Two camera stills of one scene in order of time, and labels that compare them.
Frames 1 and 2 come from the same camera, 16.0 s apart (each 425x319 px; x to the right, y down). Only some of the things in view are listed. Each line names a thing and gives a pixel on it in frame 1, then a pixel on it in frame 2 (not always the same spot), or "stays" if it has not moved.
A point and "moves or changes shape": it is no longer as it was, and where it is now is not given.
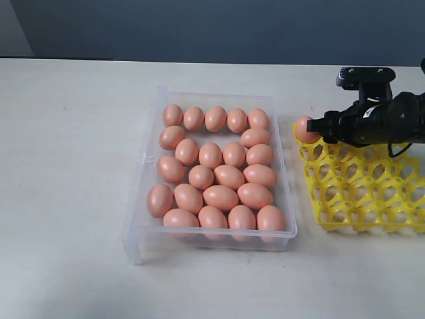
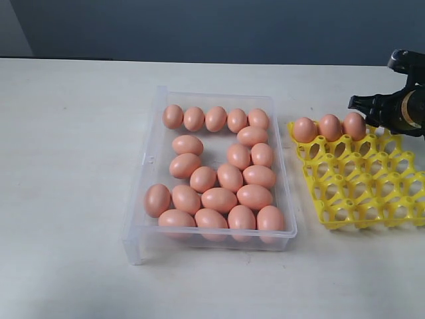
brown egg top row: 172,115 stays
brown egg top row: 215,119 stays
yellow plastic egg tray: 364,188 stays
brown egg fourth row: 259,175 stays
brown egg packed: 170,169 -> 182,165
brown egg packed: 210,155 moves or changes shape
